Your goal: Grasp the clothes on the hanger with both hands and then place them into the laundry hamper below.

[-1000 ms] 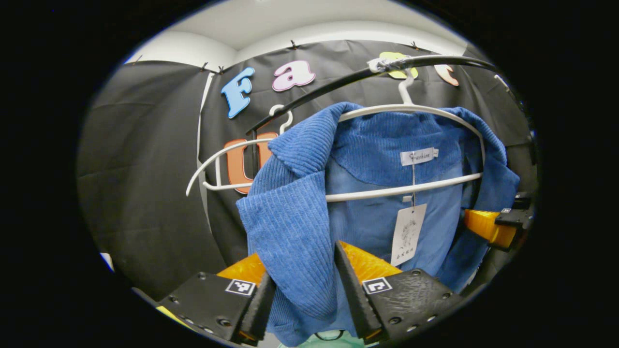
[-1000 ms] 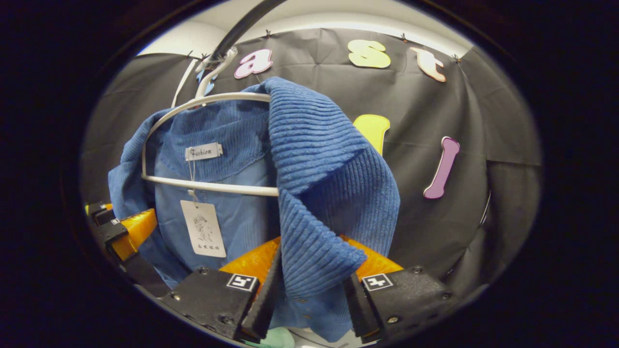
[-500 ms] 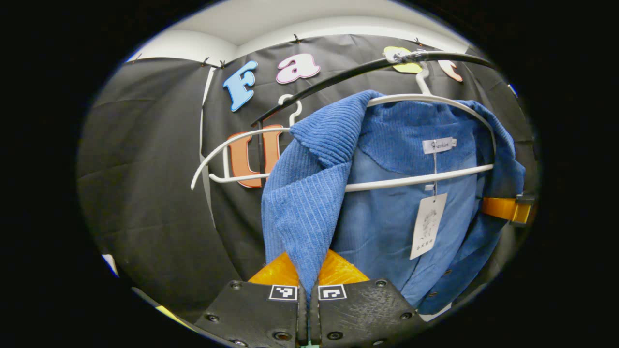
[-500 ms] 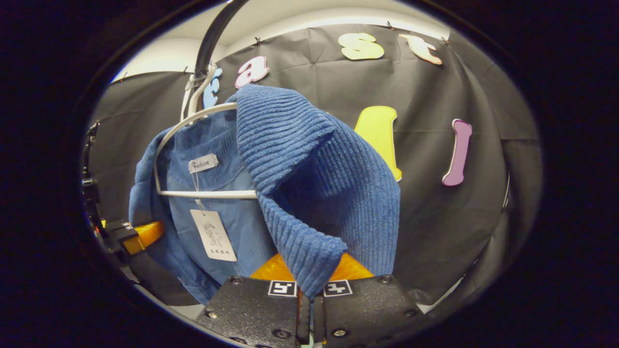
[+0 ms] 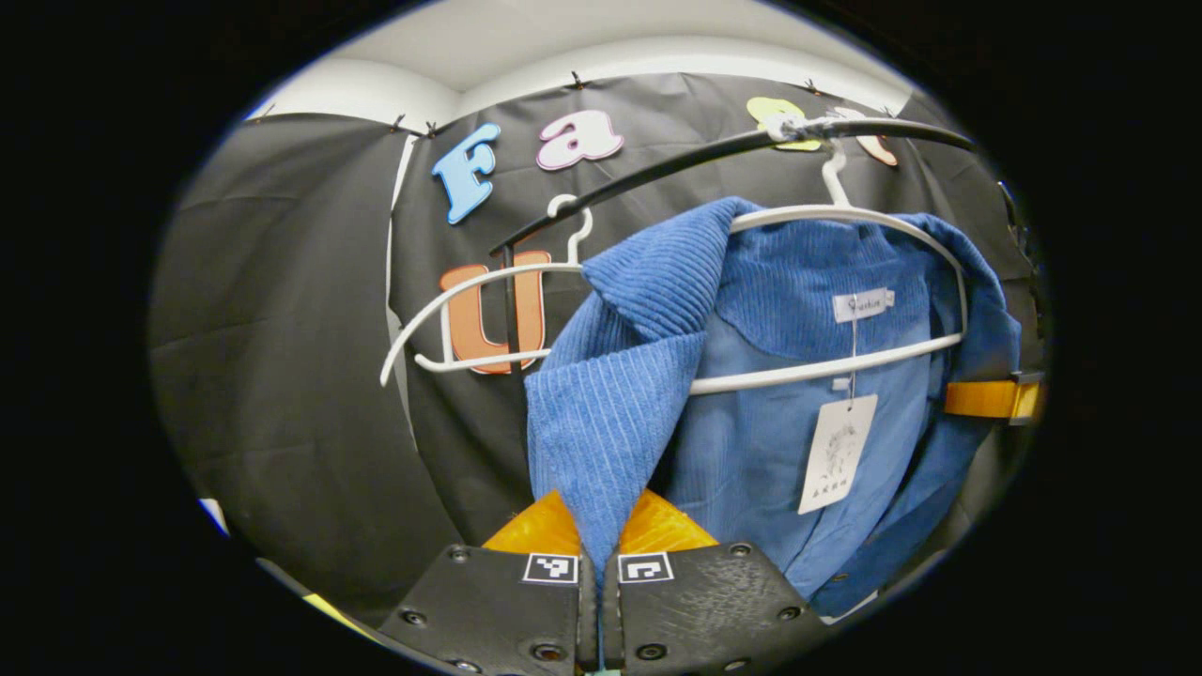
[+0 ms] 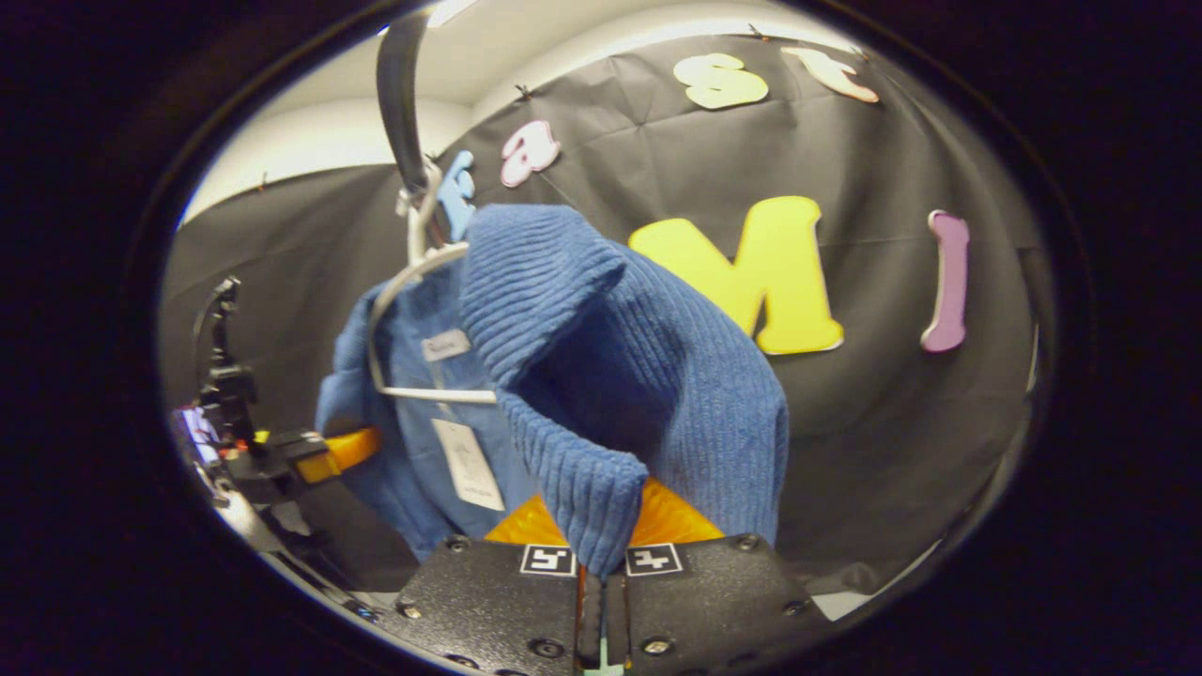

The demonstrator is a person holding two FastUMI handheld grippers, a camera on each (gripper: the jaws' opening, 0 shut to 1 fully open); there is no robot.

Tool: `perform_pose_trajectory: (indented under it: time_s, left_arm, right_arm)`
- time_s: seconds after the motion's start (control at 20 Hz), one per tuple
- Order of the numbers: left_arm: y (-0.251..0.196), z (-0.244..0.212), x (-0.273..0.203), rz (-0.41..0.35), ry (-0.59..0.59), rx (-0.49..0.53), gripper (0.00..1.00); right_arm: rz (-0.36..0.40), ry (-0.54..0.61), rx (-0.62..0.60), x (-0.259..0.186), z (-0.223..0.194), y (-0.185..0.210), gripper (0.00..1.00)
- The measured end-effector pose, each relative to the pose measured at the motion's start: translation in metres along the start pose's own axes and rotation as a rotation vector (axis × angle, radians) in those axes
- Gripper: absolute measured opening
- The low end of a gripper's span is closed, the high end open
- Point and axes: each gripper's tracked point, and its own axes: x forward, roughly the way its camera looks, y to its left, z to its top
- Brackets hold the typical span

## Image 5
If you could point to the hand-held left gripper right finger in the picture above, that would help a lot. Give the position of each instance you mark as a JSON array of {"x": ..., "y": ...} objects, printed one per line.
[{"x": 704, "y": 610}]

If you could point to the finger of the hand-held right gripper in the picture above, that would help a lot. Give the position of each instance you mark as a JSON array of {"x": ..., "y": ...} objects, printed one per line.
[{"x": 981, "y": 398}]

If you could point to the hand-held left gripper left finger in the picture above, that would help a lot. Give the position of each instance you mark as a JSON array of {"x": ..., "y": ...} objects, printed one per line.
[{"x": 488, "y": 610}]

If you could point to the white jacket hanger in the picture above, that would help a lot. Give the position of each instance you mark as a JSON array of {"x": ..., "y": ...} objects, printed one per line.
[{"x": 845, "y": 213}]

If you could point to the white empty hanger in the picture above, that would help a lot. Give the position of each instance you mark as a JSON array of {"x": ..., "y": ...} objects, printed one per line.
[{"x": 470, "y": 282}]

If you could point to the black clothes rack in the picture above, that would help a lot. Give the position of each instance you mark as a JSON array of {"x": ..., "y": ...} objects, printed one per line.
[{"x": 657, "y": 169}]

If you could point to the black backdrop cloth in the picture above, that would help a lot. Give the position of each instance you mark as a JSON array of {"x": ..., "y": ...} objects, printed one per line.
[{"x": 282, "y": 329}]

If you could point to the row of black cloth clips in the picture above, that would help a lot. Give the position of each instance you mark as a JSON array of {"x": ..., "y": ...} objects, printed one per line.
[{"x": 576, "y": 81}]

